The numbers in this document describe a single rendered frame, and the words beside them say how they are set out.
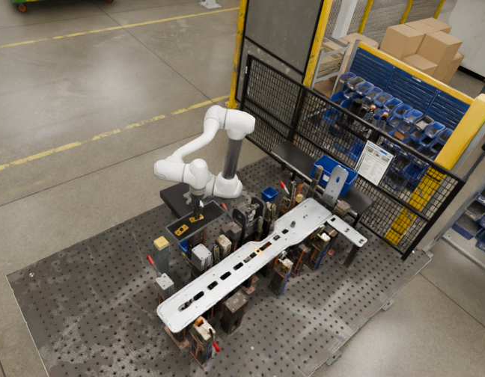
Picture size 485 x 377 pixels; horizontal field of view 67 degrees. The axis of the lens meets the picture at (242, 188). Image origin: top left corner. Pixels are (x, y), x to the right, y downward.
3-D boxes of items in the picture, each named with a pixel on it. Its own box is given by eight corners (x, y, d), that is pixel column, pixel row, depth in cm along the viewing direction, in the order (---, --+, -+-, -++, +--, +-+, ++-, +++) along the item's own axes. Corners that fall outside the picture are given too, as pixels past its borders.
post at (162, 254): (162, 290, 236) (159, 251, 205) (155, 282, 239) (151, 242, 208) (171, 283, 240) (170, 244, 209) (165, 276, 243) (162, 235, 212)
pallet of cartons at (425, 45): (400, 114, 569) (434, 49, 495) (362, 90, 611) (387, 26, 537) (441, 97, 628) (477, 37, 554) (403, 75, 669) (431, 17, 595)
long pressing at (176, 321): (177, 339, 187) (177, 338, 186) (152, 308, 197) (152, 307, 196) (334, 215, 262) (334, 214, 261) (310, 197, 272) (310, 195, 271)
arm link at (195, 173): (209, 178, 205) (185, 174, 205) (210, 157, 194) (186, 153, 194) (206, 191, 197) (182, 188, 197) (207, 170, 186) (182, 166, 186)
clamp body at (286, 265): (277, 299, 241) (288, 271, 217) (264, 286, 247) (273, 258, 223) (286, 292, 246) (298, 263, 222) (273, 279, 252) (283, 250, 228)
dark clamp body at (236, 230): (229, 271, 253) (235, 237, 226) (216, 258, 259) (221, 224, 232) (240, 262, 258) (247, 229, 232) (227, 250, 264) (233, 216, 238)
